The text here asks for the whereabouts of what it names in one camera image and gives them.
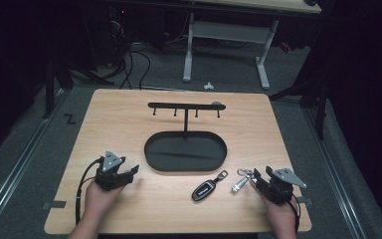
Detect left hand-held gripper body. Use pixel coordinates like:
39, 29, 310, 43
94, 150, 132, 192

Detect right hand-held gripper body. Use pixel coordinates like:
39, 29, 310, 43
262, 165, 307, 204

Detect silver keychain with carabiner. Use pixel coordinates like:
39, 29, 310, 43
231, 167, 258, 194

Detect black car key fob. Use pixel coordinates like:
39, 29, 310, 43
191, 169, 229, 202

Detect black key rack with tray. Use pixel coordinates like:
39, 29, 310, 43
143, 102, 228, 173

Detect person's right hand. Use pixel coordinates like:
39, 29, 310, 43
260, 190, 297, 230

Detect person's left hand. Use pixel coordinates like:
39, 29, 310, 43
85, 180, 125, 220

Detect black metal stand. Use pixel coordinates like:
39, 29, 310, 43
269, 49, 332, 140
42, 56, 115, 120

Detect white-legged desk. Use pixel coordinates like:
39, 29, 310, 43
182, 0, 322, 91

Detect right hand-held gripper black cable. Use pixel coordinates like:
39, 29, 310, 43
286, 194, 302, 233

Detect hand-held gripper black cable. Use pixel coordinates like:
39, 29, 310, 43
75, 158, 103, 225
286, 194, 302, 233

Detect left hand-held gripper black cable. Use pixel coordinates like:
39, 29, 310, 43
75, 158, 103, 225

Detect metal floor rail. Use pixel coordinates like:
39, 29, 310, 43
301, 108, 368, 239
0, 89, 68, 235

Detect black floor cables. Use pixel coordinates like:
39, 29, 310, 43
107, 13, 193, 91

